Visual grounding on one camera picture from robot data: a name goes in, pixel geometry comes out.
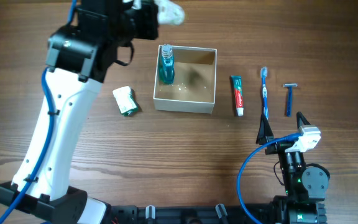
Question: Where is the white cardboard box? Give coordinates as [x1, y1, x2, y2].
[153, 45, 218, 114]

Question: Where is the blue toothbrush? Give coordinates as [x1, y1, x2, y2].
[260, 67, 269, 119]

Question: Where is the blue disposable razor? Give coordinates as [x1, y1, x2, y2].
[283, 83, 298, 117]

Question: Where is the green white soap packet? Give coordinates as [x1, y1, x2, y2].
[112, 86, 139, 116]

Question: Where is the teal mouthwash bottle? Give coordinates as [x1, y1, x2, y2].
[159, 44, 175, 85]

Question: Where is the colgate toothpaste tube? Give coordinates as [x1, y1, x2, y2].
[231, 75, 244, 116]

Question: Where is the black mounting rail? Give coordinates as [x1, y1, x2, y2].
[107, 203, 328, 224]

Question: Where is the white floral lotion tube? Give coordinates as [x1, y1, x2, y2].
[154, 0, 185, 26]

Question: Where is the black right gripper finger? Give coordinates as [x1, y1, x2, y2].
[256, 114, 274, 145]
[296, 111, 310, 129]

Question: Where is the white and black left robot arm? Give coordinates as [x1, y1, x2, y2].
[0, 1, 158, 223]

